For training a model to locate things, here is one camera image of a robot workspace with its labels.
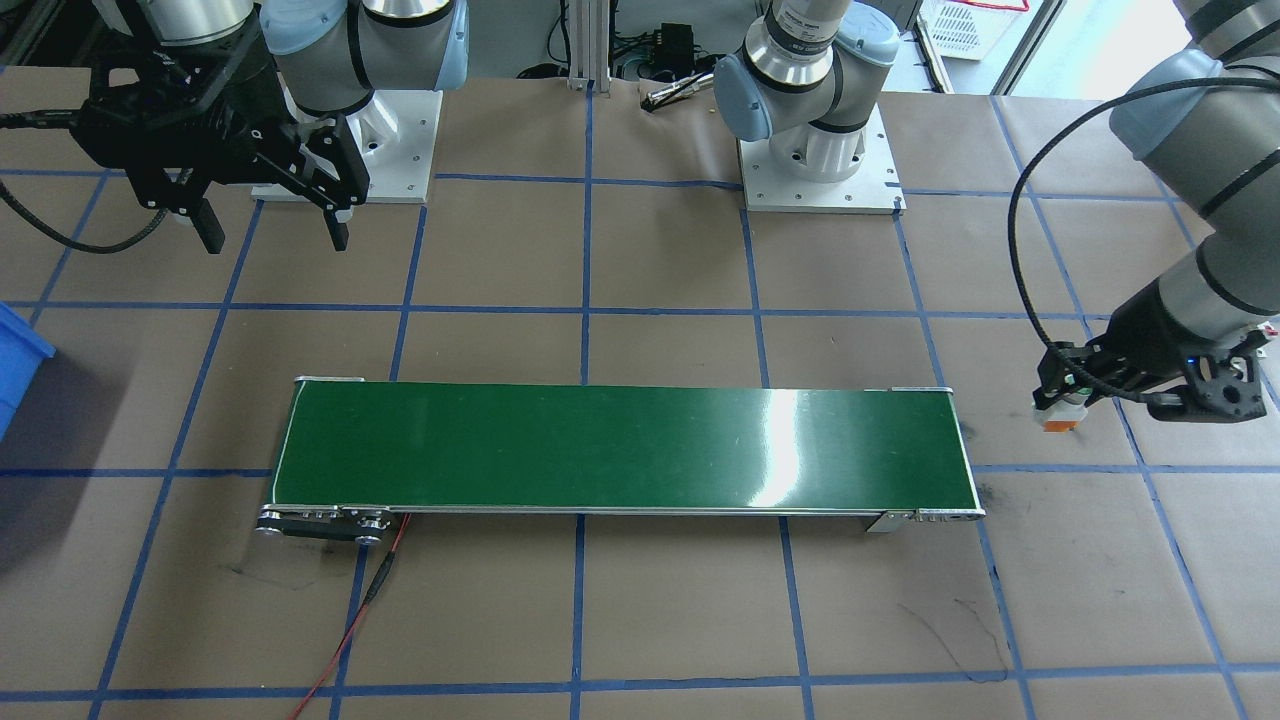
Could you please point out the white orange push button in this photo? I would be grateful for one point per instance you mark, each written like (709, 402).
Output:
(1060, 412)

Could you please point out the blue open-front plastic bin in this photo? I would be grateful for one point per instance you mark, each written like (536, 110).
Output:
(15, 360)

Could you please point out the white mesh basket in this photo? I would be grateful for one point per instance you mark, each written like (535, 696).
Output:
(965, 25)

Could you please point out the silver pliers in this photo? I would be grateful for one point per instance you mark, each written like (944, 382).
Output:
(680, 93)

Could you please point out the black finned power supply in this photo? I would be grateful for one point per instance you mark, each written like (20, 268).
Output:
(675, 45)

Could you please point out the green conveyor belt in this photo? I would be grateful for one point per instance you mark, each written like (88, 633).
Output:
(600, 450)

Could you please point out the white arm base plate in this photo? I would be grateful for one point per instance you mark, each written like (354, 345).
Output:
(410, 150)
(870, 190)

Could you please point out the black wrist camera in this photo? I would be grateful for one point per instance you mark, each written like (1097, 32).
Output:
(100, 125)
(1220, 390)

